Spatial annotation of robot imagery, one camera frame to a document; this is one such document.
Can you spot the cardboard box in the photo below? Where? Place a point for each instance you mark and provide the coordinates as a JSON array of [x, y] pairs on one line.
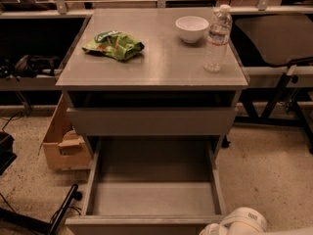
[[63, 147]]

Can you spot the grey top drawer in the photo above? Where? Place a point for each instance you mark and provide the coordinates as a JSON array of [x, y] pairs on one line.
[[147, 122]]

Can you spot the clear plastic water bottle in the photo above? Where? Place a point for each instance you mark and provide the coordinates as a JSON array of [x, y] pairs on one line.
[[218, 38]]

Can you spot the grey drawer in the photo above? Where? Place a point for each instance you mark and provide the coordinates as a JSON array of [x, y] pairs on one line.
[[147, 122], [151, 186]]

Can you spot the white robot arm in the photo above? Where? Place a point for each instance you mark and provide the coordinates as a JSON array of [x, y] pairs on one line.
[[247, 221]]

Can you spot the green chip bag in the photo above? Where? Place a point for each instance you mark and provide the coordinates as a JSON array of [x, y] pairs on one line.
[[114, 44]]

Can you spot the black equipment at left edge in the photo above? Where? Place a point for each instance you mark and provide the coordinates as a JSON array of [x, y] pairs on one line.
[[7, 156]]

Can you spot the black chair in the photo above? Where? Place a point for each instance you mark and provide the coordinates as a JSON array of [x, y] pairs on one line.
[[276, 52]]

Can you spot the grey drawer cabinet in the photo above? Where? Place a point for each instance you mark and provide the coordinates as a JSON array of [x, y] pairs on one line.
[[168, 74]]

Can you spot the white bowl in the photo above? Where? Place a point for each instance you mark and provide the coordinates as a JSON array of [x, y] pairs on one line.
[[191, 28]]

